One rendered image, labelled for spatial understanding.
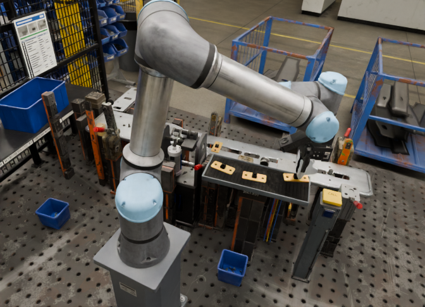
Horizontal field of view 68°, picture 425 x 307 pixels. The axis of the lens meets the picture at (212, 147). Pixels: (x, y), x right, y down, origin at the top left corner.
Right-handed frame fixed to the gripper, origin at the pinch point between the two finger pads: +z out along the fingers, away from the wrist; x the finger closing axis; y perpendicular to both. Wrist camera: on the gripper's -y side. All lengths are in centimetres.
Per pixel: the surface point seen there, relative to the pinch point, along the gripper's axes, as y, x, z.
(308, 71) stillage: 56, 192, 39
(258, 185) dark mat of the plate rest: -12.2, -1.4, 5.5
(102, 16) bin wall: -155, 271, 27
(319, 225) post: 10.7, -6.8, 17.3
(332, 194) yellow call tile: 12.7, -3.1, 5.5
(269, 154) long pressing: -1.0, 38.6, 21.5
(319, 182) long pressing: 18.4, 20.4, 21.1
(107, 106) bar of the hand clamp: -75, 36, 1
